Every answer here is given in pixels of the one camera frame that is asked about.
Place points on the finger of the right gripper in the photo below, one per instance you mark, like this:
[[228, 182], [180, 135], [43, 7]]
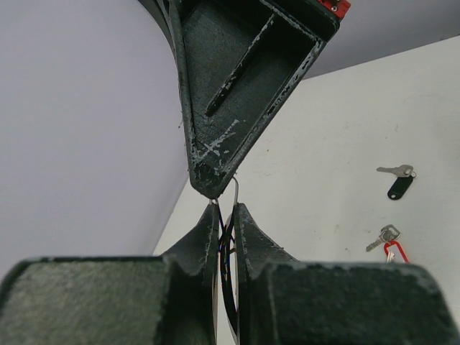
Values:
[[237, 63]]

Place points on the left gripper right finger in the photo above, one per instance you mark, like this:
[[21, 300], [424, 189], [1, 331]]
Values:
[[282, 300]]

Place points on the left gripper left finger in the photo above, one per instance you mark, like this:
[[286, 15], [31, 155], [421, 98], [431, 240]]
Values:
[[167, 299]]

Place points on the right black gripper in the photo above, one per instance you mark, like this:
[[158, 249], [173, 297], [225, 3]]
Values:
[[338, 7]]

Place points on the large keyring with keys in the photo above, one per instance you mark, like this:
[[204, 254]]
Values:
[[227, 247]]

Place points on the red tag with keys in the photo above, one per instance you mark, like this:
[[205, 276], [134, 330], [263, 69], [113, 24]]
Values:
[[388, 240]]

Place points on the black tag with key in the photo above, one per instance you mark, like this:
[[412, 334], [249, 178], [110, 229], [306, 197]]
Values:
[[405, 176]]

